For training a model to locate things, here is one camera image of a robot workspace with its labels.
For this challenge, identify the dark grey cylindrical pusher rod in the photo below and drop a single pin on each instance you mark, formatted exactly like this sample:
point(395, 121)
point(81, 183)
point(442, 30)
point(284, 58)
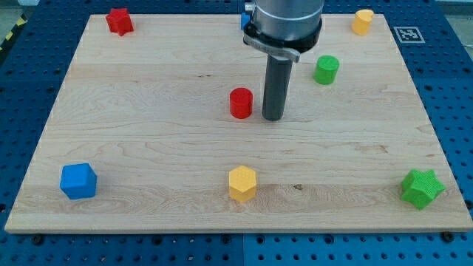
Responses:
point(277, 79)

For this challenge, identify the red cylinder block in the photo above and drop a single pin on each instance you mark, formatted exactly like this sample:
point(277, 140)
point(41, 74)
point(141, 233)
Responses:
point(241, 102)

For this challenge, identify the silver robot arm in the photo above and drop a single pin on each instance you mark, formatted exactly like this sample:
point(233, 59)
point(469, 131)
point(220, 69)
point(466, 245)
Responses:
point(283, 30)

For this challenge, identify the blue block behind arm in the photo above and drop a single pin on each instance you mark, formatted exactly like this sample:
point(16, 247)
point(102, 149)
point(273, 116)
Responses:
point(244, 19)

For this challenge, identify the wooden board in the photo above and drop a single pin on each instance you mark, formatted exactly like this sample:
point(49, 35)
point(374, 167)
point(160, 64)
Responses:
point(149, 111)

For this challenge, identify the green cylinder block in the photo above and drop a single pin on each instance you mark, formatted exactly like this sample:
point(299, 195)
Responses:
point(326, 69)

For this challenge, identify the yellow heart block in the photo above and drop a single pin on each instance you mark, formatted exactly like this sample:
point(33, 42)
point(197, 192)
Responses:
point(362, 21)

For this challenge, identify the yellow hexagon block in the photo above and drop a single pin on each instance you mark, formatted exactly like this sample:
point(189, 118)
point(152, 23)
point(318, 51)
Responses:
point(242, 184)

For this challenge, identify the white fiducial marker tag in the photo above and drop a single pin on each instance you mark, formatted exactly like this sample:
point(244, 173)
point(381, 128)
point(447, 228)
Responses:
point(409, 35)

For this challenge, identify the red star block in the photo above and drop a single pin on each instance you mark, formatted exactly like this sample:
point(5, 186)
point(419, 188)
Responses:
point(119, 21)

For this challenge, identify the green star block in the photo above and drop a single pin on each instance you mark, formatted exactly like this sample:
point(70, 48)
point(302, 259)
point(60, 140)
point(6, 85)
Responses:
point(420, 188)

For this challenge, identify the blue cube block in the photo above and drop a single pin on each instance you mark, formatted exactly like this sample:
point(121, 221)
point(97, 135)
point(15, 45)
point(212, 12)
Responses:
point(78, 181)

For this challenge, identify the black yellow hazard tape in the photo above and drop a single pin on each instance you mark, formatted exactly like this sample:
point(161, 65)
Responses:
point(11, 38)

